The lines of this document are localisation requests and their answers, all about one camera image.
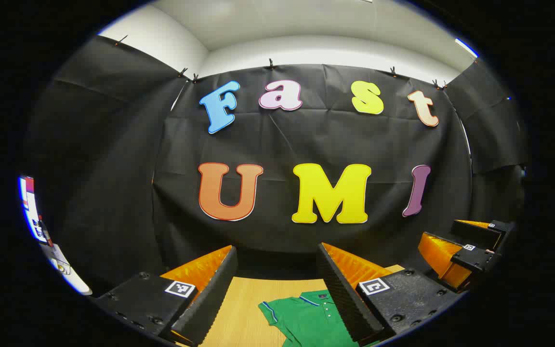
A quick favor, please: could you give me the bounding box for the black backdrop cloth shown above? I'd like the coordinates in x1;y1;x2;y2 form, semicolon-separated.
22;35;531;294

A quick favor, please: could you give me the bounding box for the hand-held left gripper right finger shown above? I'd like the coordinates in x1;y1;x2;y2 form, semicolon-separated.
316;242;466;345

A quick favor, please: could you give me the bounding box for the bright white panel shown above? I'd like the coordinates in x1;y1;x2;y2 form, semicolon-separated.
19;176;93;295

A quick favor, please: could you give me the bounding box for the green T-shirt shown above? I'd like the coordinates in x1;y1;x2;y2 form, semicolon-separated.
258;289;361;347

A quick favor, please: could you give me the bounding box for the row of black cloth clips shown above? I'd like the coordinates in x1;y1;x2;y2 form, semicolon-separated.
114;34;449;92

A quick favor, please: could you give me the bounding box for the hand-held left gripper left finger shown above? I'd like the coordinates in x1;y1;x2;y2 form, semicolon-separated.
90;245;238;347

